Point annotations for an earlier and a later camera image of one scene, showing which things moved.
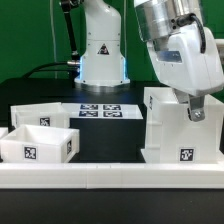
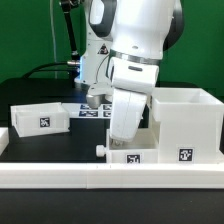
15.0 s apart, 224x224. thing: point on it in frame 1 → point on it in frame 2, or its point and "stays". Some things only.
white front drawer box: (40, 144) → (144, 149)
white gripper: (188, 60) → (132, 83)
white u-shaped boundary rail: (111, 175) stays
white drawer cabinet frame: (170, 134) stays
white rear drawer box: (40, 114) stays
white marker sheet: (103, 110) stays
